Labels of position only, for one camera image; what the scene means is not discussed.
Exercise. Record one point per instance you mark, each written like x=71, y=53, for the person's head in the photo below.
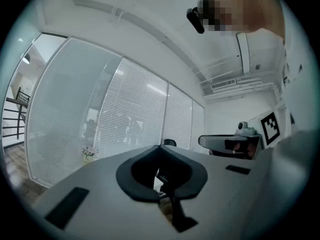
x=250, y=9

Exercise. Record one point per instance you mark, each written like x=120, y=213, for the white linear ceiling lamp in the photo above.
x=243, y=54

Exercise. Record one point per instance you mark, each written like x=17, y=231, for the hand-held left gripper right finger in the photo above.
x=225, y=189

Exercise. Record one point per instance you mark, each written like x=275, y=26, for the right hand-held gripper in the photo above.
x=270, y=129

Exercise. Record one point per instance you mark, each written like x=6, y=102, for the white ceiling air vent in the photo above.
x=223, y=84

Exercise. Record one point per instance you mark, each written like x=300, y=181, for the black office chair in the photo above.
x=170, y=142

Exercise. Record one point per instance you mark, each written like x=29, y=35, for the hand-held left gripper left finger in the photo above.
x=100, y=184

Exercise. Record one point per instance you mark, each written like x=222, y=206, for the gray gripper-mounted camera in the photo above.
x=243, y=129

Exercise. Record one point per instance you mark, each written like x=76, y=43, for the pink potted flowers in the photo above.
x=88, y=152

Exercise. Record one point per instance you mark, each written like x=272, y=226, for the white window blinds panel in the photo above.
x=177, y=119
x=70, y=109
x=135, y=109
x=197, y=126

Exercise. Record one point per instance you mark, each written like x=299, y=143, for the black stair railing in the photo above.
x=17, y=104

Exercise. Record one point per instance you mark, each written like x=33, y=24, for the black head-worn camera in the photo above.
x=196, y=19

